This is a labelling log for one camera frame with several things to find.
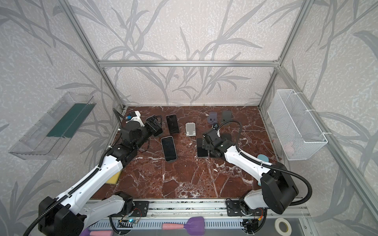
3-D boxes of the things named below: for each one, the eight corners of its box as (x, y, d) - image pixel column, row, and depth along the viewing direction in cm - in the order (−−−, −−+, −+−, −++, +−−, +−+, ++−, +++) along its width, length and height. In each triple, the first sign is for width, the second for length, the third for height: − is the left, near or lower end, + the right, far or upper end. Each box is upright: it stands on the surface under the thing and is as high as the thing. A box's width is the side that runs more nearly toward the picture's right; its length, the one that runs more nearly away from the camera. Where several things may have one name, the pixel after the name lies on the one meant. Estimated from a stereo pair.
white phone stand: (185, 136, 104) (185, 131, 99) (186, 127, 110) (185, 122, 105) (195, 136, 104) (195, 131, 99) (195, 127, 110) (195, 122, 105)
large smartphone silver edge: (166, 163, 91) (162, 153, 80) (164, 149, 97) (160, 138, 87) (178, 160, 92) (175, 150, 82) (175, 146, 99) (172, 135, 88)
